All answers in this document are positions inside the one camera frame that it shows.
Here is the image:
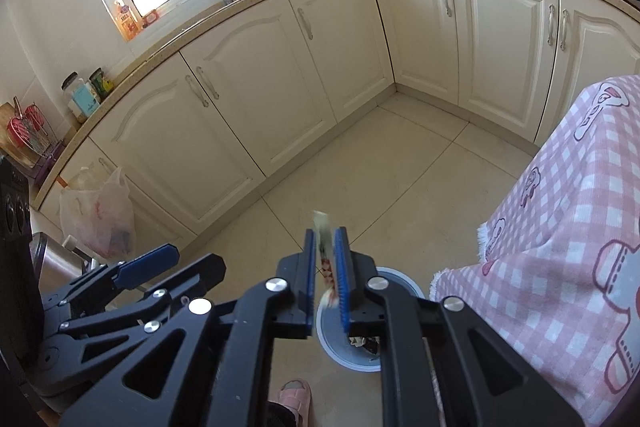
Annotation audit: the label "blue white trash bin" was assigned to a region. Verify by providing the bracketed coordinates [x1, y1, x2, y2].
[314, 265, 426, 374]

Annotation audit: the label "pink slipper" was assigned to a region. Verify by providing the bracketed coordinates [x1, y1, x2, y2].
[267, 379, 312, 427]

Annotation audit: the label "hanging clear plastic bag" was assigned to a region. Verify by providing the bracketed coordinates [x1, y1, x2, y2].
[60, 162, 137, 261]

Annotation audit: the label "cream lower kitchen cabinets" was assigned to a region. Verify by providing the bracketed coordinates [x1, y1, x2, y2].
[32, 0, 639, 247]

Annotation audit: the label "snack wrapper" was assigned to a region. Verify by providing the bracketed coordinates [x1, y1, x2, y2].
[312, 210, 337, 308]

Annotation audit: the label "red dish rack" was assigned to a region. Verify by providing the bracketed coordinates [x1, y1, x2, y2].
[6, 96, 62, 161]

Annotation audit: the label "pink checkered cartoon tablecloth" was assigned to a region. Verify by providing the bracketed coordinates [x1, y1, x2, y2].
[430, 76, 639, 426]

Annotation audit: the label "glass jar with lid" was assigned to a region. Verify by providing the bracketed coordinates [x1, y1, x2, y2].
[61, 72, 101, 122]

